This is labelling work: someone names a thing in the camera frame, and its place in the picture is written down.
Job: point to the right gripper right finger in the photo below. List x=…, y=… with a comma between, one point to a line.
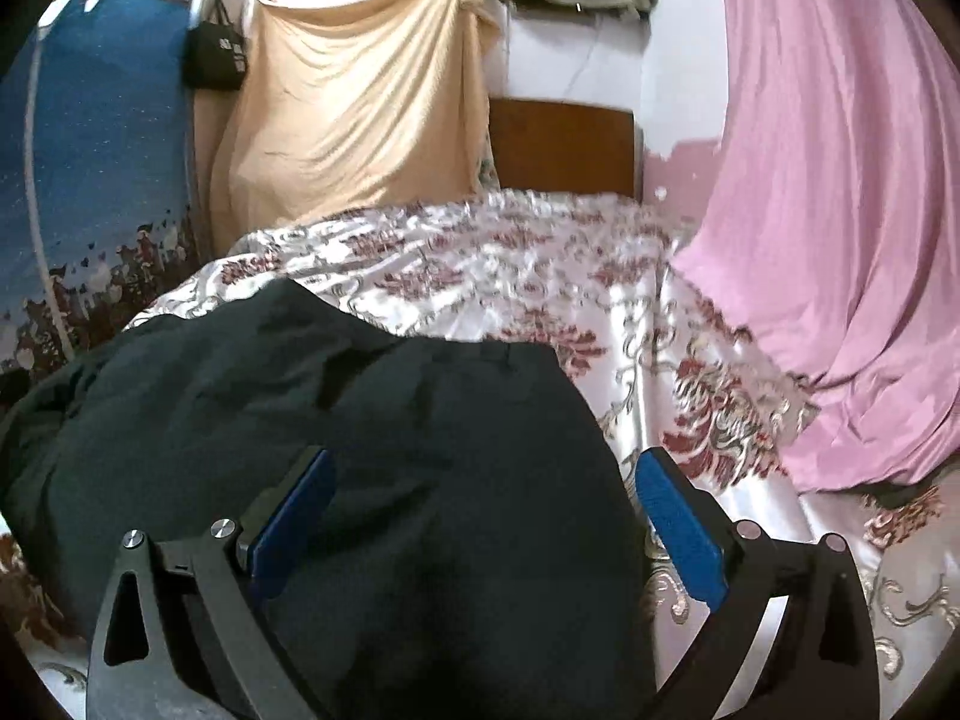
x=822, y=663

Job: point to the brown wooden headboard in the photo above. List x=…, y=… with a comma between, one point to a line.
x=564, y=147

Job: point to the floral satin bedspread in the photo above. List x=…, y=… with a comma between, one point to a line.
x=591, y=277

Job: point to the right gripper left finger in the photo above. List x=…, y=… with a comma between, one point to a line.
x=143, y=646

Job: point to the pink curtain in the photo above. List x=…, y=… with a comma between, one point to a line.
x=832, y=229

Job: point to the blue floral wardrobe cover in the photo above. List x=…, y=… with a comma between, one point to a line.
x=98, y=183

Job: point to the black puffer jacket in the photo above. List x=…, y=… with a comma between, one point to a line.
x=479, y=559

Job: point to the beige draped cloth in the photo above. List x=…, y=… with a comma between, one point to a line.
x=367, y=105

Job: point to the black hanging bag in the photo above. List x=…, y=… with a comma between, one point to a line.
x=214, y=53

